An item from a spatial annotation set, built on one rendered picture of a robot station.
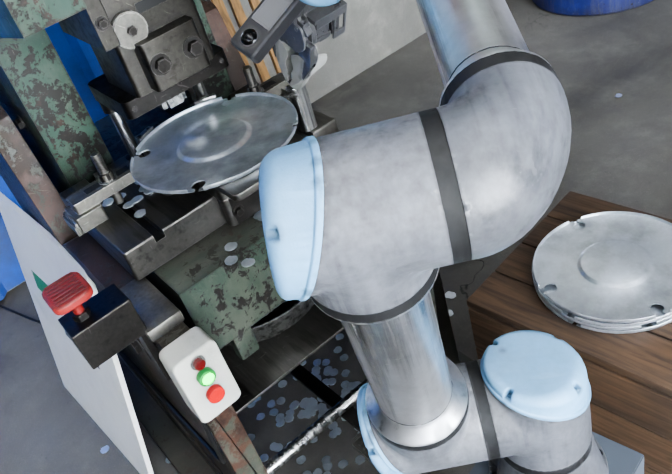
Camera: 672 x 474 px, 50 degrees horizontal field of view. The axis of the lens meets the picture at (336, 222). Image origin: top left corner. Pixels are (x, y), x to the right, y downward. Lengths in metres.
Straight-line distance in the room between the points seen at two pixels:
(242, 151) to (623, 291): 0.70
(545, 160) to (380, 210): 0.12
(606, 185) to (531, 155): 1.72
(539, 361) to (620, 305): 0.49
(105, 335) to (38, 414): 1.05
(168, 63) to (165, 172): 0.17
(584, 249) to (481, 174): 0.96
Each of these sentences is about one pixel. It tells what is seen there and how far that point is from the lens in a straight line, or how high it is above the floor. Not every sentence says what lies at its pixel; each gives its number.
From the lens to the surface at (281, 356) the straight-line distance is 1.47.
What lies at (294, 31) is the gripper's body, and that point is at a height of 0.97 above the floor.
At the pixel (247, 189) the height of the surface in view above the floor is 0.78.
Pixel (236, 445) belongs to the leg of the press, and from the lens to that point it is 1.31.
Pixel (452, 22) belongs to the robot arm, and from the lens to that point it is 0.64.
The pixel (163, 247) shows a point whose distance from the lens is 1.22.
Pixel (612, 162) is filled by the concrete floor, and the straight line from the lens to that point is 2.31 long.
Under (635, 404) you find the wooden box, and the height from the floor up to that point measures 0.27.
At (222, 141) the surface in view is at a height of 0.79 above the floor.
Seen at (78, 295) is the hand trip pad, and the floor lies 0.76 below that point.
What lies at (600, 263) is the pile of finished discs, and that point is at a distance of 1.41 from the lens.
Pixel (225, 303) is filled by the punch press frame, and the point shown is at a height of 0.58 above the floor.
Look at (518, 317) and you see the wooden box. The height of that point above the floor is 0.35.
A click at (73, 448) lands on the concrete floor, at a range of 2.00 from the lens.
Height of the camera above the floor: 1.34
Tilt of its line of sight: 36 degrees down
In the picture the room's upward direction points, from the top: 18 degrees counter-clockwise
